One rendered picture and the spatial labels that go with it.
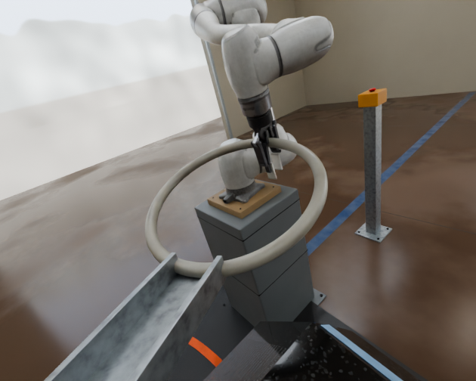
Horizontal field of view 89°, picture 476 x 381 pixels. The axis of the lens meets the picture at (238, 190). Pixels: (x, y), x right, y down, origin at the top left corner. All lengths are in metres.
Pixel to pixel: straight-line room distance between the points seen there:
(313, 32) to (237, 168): 0.62
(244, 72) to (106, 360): 0.62
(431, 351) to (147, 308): 1.42
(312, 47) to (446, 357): 1.46
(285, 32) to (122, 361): 0.73
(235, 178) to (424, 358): 1.22
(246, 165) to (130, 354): 0.87
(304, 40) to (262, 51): 0.11
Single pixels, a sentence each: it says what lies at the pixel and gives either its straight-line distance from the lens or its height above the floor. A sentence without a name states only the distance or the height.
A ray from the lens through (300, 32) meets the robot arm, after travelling 0.71.
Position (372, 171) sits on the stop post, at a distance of 1.94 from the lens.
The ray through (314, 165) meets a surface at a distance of 0.62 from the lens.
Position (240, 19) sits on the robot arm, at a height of 1.56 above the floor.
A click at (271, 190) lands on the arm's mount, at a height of 0.83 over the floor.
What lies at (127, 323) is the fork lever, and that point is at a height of 1.07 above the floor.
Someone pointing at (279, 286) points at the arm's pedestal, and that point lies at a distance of 1.40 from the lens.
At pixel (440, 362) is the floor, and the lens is 1.64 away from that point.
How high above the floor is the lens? 1.38
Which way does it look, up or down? 25 degrees down
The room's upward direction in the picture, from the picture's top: 15 degrees counter-clockwise
